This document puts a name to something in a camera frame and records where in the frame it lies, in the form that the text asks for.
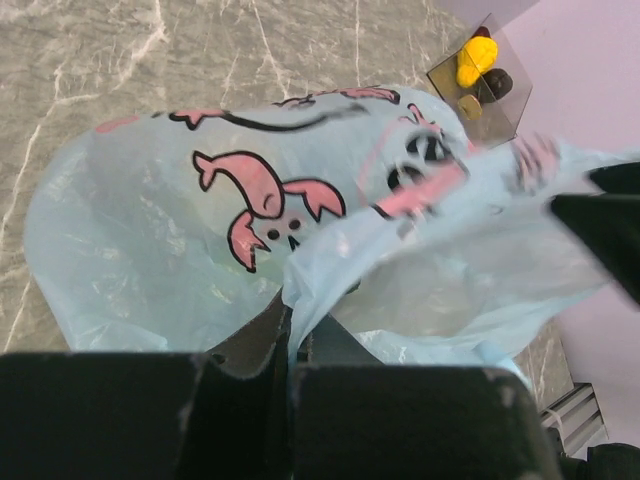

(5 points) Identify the dark purple plum front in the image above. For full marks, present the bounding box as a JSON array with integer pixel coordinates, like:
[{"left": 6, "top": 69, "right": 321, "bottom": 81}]
[{"left": 483, "top": 68, "right": 514, "bottom": 101}]

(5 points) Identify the dark red plum back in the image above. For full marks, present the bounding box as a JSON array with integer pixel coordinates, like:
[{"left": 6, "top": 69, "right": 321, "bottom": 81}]
[{"left": 473, "top": 26, "right": 491, "bottom": 38}]

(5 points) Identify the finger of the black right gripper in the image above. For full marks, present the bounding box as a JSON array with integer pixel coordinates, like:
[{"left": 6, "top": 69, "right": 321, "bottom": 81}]
[
  {"left": 549, "top": 193, "right": 639, "bottom": 303},
  {"left": 588, "top": 161, "right": 640, "bottom": 195}
]

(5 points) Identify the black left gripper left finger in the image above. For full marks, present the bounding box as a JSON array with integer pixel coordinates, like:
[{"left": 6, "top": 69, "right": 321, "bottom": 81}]
[{"left": 1, "top": 299, "right": 291, "bottom": 479}]

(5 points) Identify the clear plastic fruit bin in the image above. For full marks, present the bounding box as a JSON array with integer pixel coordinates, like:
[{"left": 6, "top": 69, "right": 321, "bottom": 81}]
[{"left": 427, "top": 14, "right": 533, "bottom": 147}]

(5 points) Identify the aluminium side rail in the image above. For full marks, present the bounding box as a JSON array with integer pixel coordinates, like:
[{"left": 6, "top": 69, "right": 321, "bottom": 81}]
[{"left": 541, "top": 383, "right": 609, "bottom": 460}]

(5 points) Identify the yellow pear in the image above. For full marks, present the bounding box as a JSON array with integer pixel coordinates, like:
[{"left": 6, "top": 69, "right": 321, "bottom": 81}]
[{"left": 456, "top": 36, "right": 499, "bottom": 88}]

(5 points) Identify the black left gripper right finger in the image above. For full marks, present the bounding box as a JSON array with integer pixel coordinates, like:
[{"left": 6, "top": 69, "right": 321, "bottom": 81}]
[{"left": 292, "top": 317, "right": 561, "bottom": 479}]

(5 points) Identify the small brown nut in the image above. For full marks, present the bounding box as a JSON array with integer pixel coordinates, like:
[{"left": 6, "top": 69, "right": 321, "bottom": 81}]
[{"left": 457, "top": 94, "right": 483, "bottom": 121}]

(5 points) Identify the light blue printed plastic bag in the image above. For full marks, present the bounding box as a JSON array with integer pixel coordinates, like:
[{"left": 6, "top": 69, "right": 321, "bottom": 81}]
[{"left": 24, "top": 85, "right": 639, "bottom": 369}]

